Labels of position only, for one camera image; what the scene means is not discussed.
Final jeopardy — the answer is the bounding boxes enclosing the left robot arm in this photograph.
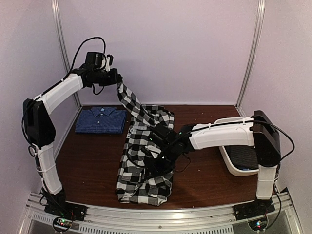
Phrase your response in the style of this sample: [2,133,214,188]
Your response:
[21,52,122,216]

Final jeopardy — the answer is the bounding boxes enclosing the left small circuit board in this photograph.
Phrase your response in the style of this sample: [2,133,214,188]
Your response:
[52,217,73,232]

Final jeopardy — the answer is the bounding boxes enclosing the left aluminium frame post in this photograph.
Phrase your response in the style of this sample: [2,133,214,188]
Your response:
[51,0,82,108]

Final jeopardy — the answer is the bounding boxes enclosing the black white checked shirt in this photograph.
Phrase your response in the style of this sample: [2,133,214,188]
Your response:
[116,82,175,206]

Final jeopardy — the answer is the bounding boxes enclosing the dark striped shirt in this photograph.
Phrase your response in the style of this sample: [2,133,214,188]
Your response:
[225,145,258,170]

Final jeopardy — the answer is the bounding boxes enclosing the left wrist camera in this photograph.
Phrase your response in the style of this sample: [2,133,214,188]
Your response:
[104,55,114,72]

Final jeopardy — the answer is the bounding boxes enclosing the right small circuit board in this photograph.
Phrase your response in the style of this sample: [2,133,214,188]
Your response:
[248,217,268,232]

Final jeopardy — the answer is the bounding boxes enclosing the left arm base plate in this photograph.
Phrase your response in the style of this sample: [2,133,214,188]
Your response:
[44,202,87,221]

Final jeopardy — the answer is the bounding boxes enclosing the front aluminium rail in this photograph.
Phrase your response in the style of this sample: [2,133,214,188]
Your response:
[17,192,304,234]

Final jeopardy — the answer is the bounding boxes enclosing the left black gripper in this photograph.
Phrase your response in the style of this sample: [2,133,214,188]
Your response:
[94,68,120,86]

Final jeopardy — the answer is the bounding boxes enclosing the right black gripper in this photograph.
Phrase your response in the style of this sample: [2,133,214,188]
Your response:
[145,144,179,180]

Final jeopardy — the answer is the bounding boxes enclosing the small circuit board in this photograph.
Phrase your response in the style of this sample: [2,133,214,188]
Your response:
[52,217,73,232]
[248,217,268,232]

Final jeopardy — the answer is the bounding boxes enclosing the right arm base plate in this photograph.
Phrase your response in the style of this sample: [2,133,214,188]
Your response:
[234,200,275,220]

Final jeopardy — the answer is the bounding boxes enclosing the white plastic basket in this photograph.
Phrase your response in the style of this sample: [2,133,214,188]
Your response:
[214,117,258,176]

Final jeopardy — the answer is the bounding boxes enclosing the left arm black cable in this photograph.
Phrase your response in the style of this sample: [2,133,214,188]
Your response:
[68,37,107,74]

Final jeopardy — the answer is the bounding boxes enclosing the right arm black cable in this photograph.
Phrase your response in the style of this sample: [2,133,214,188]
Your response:
[253,120,296,220]

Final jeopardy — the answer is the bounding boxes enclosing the folded blue shirt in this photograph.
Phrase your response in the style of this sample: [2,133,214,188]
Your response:
[75,107,127,134]

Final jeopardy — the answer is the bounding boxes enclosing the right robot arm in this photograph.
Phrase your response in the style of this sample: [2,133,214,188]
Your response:
[143,110,281,215]

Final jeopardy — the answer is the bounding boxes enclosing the right aluminium frame post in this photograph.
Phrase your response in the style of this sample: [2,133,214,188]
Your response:
[236,0,266,109]

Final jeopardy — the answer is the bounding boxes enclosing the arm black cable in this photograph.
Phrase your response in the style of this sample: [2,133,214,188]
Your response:
[68,37,107,74]
[253,120,296,220]

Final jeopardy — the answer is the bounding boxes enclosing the aluminium frame post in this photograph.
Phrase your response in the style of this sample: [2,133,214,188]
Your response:
[236,0,266,109]
[51,0,82,108]

